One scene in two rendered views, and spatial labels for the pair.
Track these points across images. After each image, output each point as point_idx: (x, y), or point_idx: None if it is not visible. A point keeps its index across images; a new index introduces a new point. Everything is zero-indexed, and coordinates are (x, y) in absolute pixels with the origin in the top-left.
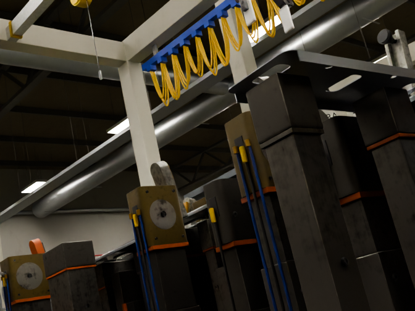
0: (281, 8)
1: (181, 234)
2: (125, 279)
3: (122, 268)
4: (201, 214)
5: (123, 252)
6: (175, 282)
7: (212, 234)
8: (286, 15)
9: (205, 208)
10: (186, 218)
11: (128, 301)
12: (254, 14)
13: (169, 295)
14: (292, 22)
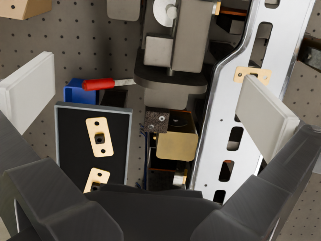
0: (13, 125)
1: (314, 39)
2: (226, 175)
3: (214, 198)
4: (267, 69)
5: (229, 190)
6: (307, 37)
7: (253, 62)
8: (32, 87)
9: (282, 50)
10: (272, 82)
11: (223, 164)
12: (253, 82)
13: (310, 36)
14: (37, 57)
